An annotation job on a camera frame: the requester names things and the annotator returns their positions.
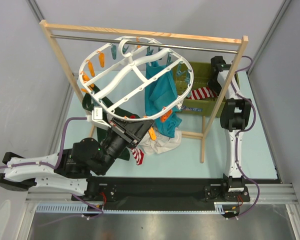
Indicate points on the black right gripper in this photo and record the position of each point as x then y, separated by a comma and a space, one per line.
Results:
213, 83

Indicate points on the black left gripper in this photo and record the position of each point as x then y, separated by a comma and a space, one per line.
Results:
131, 132

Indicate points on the orange clothespin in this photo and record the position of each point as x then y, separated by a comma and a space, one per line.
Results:
152, 134
165, 116

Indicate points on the red white striped santa sock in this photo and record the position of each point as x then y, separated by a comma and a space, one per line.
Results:
138, 155

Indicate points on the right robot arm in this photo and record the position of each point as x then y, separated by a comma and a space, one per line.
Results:
234, 119

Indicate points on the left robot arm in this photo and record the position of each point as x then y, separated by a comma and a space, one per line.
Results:
71, 170

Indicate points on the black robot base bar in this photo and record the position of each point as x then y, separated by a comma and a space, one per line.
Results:
114, 189

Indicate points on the olive green plastic basket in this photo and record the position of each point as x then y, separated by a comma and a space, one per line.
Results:
203, 72

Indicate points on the teal cloth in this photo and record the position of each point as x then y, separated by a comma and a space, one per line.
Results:
160, 94

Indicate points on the metal hanging rod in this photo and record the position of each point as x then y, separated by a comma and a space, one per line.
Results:
146, 44

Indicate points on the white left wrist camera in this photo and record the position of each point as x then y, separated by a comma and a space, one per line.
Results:
96, 118

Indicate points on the wooden drying rack frame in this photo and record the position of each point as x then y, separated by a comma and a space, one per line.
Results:
47, 29

